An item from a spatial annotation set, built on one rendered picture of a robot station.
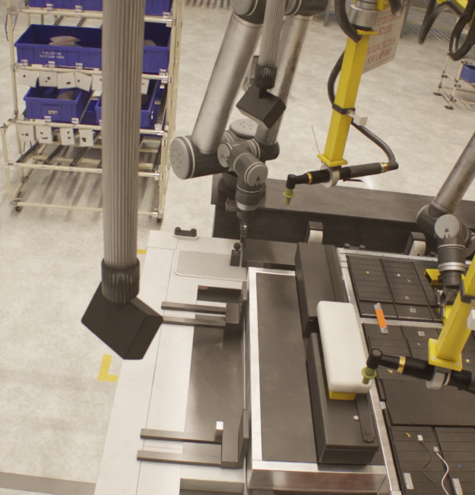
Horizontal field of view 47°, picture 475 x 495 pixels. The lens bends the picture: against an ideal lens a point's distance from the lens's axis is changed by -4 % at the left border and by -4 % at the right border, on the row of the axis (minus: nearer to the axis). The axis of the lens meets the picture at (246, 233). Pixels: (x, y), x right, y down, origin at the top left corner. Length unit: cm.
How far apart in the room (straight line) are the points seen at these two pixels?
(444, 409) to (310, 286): 61
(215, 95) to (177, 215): 208
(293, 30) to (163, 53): 174
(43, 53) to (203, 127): 184
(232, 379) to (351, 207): 123
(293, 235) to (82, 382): 134
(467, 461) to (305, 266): 88
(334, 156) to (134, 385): 104
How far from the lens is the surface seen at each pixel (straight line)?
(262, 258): 245
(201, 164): 255
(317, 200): 291
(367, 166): 213
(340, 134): 195
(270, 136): 248
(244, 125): 271
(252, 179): 233
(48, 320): 341
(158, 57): 388
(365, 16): 182
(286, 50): 229
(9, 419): 296
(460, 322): 133
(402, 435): 176
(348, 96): 190
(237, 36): 216
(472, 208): 329
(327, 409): 161
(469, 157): 245
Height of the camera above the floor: 232
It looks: 34 degrees down
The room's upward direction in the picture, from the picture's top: 8 degrees clockwise
